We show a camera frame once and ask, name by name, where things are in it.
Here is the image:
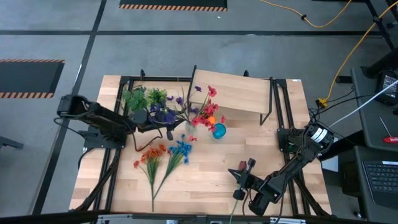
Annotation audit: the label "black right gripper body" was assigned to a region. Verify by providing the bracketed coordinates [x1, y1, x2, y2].
[233, 158, 265, 200]

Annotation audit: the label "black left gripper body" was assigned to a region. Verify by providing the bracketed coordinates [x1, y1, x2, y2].
[138, 110, 175, 140]

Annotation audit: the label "dark red artificial tulip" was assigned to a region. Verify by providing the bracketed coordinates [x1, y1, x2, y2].
[229, 160, 249, 224]

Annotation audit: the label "purple artificial flower bunch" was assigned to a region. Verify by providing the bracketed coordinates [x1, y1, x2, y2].
[148, 85, 203, 125]

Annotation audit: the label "blue artificial flower bunch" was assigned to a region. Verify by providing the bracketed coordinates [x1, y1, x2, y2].
[153, 134, 193, 200]

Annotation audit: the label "orange artificial flower bunch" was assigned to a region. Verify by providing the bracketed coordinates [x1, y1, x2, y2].
[133, 143, 167, 212]

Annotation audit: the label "red artificial flower bunch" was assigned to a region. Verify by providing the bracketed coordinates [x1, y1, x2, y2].
[188, 85, 227, 142]

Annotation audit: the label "orange artificial tulip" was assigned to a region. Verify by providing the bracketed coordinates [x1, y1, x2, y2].
[198, 116, 217, 128]

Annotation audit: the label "blue glass vase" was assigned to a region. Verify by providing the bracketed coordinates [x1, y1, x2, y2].
[212, 123, 227, 140]

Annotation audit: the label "wooden shelf with black legs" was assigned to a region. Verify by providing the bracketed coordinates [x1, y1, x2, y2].
[186, 65, 274, 126]

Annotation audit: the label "small-leaf potted plant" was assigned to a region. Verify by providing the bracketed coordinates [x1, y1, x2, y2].
[146, 88, 168, 106]

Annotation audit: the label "large-leaf potted plant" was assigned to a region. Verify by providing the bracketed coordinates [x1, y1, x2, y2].
[122, 85, 149, 112]

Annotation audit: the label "black and silver beam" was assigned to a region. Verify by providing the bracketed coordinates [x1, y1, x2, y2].
[0, 210, 398, 224]

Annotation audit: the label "white paper sheet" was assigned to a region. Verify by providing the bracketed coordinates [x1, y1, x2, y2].
[323, 154, 339, 172]

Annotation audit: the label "dark grey desk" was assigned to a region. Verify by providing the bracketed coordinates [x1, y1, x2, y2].
[338, 145, 398, 224]
[351, 67, 398, 152]

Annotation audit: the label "black hazard-striped floor mat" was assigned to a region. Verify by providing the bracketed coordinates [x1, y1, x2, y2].
[119, 0, 228, 12]
[0, 58, 65, 99]

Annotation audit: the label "black laptop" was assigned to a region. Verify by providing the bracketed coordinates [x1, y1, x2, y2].
[362, 160, 398, 209]

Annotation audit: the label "dark chair leg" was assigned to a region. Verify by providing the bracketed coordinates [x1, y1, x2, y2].
[0, 136, 24, 150]

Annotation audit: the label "black device with screen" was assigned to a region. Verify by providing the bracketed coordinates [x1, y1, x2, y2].
[375, 70, 398, 106]

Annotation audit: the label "black stand legs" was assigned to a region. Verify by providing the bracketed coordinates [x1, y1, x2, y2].
[362, 0, 398, 78]

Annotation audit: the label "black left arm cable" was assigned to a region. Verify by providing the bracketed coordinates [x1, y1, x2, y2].
[132, 126, 164, 152]

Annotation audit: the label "black metal table frame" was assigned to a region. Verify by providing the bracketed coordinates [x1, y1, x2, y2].
[70, 65, 332, 218]

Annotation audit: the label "black power cable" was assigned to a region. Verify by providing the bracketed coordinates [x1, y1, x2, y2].
[307, 88, 379, 125]

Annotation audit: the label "white cable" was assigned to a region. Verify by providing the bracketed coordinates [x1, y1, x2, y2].
[329, 79, 398, 128]

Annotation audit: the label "red handled screwdriver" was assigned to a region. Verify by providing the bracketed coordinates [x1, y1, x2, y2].
[379, 117, 398, 144]

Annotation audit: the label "yellow extension cable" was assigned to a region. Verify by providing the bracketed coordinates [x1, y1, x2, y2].
[316, 1, 398, 108]
[259, 0, 353, 28]

